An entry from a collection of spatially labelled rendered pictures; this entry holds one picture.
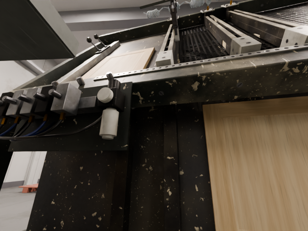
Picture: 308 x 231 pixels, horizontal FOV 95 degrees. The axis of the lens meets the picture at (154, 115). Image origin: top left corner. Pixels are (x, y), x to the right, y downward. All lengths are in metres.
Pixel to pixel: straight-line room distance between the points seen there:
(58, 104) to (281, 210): 0.79
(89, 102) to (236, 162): 0.58
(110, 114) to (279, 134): 0.63
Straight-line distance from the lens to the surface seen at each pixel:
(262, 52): 0.61
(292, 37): 0.76
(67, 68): 1.31
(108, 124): 0.42
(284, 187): 0.72
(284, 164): 0.72
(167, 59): 0.60
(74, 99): 0.52
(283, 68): 0.56
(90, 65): 1.12
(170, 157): 0.61
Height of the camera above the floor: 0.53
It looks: 19 degrees up
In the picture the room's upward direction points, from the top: 1 degrees clockwise
